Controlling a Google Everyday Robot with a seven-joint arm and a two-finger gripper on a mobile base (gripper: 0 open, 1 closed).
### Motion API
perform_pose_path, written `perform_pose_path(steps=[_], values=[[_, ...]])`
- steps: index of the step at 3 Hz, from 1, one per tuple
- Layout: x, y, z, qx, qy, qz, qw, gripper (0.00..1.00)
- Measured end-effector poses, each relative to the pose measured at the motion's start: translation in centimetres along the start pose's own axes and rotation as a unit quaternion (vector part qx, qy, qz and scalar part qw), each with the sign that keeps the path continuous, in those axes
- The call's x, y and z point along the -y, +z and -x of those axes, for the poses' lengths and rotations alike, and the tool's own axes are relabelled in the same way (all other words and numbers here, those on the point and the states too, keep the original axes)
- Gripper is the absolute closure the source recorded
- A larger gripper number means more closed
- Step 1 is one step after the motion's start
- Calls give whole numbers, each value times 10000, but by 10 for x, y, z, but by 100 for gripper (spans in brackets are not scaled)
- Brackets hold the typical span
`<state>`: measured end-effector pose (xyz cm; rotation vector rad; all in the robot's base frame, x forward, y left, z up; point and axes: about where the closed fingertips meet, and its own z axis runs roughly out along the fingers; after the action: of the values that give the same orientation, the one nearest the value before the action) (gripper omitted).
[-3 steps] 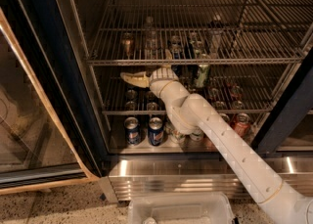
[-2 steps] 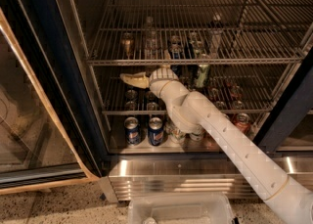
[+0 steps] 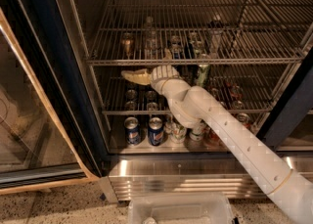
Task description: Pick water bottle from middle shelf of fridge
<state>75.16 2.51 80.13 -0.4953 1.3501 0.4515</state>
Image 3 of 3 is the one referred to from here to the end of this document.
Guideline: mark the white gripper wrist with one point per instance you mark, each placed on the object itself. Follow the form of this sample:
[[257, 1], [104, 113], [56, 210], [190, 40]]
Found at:
[[163, 74]]

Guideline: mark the clear water bottle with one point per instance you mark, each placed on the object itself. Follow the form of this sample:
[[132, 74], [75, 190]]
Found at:
[[151, 40]]

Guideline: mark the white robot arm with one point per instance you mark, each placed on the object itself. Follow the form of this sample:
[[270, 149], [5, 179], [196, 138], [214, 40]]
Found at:
[[285, 187]]

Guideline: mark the blue can middle shelf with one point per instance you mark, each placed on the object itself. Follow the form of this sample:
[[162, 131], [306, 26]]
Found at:
[[175, 46]]

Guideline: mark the brown bottle middle shelf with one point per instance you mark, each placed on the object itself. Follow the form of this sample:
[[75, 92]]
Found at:
[[127, 42]]

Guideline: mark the green can middle shelf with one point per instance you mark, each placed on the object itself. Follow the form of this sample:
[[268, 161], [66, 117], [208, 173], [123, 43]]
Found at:
[[197, 51]]

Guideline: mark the dark cola bottle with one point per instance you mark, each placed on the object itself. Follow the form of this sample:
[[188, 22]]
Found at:
[[215, 34]]

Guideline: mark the stainless fridge base panel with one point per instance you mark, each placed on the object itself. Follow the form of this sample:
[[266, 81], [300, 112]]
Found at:
[[127, 177]]

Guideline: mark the open glass fridge door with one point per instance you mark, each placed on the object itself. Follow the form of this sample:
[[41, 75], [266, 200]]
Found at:
[[49, 134]]

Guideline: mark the dark fridge centre mullion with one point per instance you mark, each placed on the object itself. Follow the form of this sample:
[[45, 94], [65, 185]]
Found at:
[[294, 104]]

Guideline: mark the right blue Pepsi can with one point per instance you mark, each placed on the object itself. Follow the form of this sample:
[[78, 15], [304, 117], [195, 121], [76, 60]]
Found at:
[[155, 131]]

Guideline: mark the blue pepsi can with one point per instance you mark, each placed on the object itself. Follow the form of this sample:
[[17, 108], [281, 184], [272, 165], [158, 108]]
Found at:
[[155, 131], [132, 131]]

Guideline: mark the left blue Pepsi can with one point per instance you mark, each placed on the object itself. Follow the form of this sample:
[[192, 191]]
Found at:
[[132, 131]]

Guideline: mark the left green white can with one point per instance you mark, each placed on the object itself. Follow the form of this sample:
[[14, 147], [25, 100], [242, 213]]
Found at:
[[178, 132]]

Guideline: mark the left orange soda can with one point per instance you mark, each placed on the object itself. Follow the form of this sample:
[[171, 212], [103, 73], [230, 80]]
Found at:
[[211, 138]]

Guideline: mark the orange soda can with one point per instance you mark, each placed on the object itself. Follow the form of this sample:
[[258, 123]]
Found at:
[[244, 119], [211, 138]]

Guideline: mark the right orange soda can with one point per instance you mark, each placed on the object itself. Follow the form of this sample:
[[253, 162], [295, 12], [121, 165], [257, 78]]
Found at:
[[244, 119]]

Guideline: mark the clear plastic bin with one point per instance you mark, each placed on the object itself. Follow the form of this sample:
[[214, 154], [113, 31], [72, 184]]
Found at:
[[185, 208]]

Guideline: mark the top wire shelf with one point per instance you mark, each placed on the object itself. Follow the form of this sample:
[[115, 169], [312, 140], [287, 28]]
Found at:
[[254, 32]]

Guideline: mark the wire shelf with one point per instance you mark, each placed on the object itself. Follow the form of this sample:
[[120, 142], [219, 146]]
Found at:
[[254, 32], [240, 88]]

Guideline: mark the middle wire shelf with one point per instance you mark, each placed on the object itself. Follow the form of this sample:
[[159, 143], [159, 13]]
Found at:
[[240, 88]]

